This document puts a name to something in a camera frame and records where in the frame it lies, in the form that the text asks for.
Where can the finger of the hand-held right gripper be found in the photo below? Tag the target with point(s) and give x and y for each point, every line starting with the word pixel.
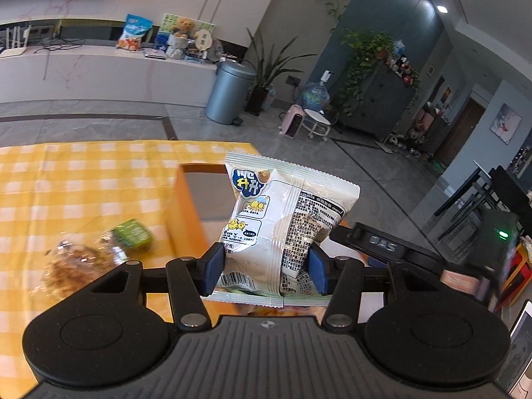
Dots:
pixel 343 239

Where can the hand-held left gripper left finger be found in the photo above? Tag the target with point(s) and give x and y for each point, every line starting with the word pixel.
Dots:
pixel 212 268

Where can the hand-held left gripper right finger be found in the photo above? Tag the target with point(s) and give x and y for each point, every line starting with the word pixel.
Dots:
pixel 319 270

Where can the orange box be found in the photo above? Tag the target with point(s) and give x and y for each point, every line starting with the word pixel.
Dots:
pixel 187 224

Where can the orange snack bag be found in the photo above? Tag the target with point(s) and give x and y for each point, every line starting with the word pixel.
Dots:
pixel 266 311

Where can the white and green snack bag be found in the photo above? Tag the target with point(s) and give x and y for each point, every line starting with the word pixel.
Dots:
pixel 266 216

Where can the clear bag of brown snacks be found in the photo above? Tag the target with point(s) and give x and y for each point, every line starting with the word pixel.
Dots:
pixel 70 266

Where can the person's right hand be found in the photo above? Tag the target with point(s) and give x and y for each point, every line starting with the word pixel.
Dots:
pixel 459 281

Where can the red plastic stool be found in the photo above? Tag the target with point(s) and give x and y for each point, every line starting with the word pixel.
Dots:
pixel 513 270

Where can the black dining chair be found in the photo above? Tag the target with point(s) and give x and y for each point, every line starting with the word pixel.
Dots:
pixel 503 193

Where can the green snack packet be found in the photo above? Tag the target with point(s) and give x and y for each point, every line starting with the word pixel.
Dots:
pixel 133 235

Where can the white-framed screen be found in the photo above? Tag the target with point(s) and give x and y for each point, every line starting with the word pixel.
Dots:
pixel 519 353

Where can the white round stool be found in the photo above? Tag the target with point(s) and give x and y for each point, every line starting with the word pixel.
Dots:
pixel 318 118

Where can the brown door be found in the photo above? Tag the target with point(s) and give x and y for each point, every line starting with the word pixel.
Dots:
pixel 461 133

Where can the grey-blue cabinet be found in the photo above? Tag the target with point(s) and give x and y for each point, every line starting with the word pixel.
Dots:
pixel 382 99

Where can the blue water jug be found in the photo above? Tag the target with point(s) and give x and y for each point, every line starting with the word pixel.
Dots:
pixel 316 95

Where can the yellow checked tablecloth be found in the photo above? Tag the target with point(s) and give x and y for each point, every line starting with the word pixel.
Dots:
pixel 83 183

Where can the potted long-leaf plant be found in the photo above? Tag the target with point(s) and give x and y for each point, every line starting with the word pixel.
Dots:
pixel 262 91

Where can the grey trash can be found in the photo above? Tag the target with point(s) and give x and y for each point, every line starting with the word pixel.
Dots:
pixel 228 91

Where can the leafy trailing plant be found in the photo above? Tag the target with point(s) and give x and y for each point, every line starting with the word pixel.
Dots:
pixel 370 50

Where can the flat silver device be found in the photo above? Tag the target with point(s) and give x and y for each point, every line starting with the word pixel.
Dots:
pixel 154 54

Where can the white marble tv cabinet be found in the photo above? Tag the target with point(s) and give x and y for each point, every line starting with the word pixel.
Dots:
pixel 104 75

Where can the round paper fan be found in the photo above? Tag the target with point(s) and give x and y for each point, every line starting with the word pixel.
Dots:
pixel 203 40

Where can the teddy bear bouquet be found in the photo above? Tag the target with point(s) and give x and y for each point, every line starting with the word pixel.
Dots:
pixel 181 37

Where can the blue printed box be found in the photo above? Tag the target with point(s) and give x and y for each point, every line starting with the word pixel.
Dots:
pixel 162 40

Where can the green and white card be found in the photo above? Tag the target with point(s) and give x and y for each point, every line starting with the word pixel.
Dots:
pixel 205 27

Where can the blue snack bag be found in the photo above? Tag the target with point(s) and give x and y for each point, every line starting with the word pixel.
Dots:
pixel 134 33

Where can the white router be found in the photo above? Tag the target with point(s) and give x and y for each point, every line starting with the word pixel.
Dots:
pixel 14 48

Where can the framed wall painting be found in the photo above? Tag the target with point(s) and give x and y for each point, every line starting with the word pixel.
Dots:
pixel 506 124

